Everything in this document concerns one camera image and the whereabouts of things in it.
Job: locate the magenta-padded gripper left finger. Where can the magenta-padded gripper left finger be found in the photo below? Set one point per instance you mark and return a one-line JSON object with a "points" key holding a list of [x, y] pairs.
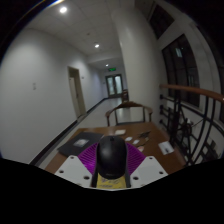
{"points": [[73, 170]]}

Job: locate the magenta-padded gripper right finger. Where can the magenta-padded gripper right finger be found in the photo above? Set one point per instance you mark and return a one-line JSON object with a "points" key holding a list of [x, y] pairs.
{"points": [[148, 170]]}

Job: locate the black computer mouse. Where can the black computer mouse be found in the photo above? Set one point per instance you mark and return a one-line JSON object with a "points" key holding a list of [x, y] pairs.
{"points": [[111, 156]]}

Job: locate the small red and white packet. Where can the small red and white packet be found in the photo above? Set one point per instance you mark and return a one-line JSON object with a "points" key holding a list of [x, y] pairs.
{"points": [[140, 148]]}

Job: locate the black closed laptop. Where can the black closed laptop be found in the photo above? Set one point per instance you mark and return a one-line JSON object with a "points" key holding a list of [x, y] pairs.
{"points": [[78, 143]]}

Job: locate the white paper sheet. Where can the white paper sheet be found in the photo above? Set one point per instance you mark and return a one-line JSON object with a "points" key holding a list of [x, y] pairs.
{"points": [[165, 147]]}

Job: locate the small white flat box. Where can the small white flat box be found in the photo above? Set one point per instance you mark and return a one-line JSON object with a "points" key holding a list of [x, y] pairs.
{"points": [[120, 132]]}

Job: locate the wooden armchair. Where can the wooden armchair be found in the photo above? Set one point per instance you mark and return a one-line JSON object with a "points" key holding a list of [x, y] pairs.
{"points": [[128, 104]]}

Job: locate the white room door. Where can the white room door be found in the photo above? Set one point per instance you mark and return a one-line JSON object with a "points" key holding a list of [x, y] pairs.
{"points": [[75, 93]]}

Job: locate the black railing with wooden handrail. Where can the black railing with wooden handrail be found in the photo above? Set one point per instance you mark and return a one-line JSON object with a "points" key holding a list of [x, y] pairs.
{"points": [[190, 89]]}

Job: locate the glass double door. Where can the glass double door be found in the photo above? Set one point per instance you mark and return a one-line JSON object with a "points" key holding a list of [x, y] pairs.
{"points": [[114, 85]]}

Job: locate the dark framed window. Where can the dark framed window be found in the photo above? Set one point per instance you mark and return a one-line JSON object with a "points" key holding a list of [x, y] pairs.
{"points": [[181, 70]]}

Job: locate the green exit sign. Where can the green exit sign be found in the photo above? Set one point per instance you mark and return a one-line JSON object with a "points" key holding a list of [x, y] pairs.
{"points": [[112, 69]]}

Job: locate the round ceiling lights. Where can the round ceiling lights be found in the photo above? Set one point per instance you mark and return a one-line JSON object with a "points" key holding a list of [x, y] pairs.
{"points": [[63, 9]]}

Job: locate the white wall switch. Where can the white wall switch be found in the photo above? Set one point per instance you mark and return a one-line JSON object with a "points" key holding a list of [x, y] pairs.
{"points": [[34, 86]]}

